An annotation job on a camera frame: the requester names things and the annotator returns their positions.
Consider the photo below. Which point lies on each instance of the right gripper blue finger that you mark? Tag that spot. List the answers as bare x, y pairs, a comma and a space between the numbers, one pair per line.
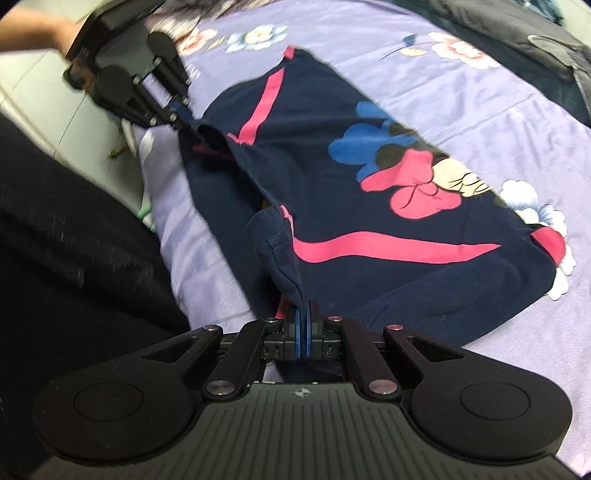
291, 331
311, 332

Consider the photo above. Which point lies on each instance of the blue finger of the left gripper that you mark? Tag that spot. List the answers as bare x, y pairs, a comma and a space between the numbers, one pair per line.
180, 114

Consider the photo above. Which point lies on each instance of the navy pink cartoon shirt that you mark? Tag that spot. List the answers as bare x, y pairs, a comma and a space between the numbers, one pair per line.
316, 194

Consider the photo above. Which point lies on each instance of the person left forearm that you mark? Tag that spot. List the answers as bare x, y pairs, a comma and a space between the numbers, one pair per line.
22, 29

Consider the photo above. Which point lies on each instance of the person left hand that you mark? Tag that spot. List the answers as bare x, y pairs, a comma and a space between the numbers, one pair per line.
82, 70

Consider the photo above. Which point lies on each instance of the purple floral bed sheet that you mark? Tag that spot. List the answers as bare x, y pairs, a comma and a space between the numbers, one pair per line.
527, 148

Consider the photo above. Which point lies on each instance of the grey blanket on bed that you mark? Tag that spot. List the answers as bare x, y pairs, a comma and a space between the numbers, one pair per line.
537, 50

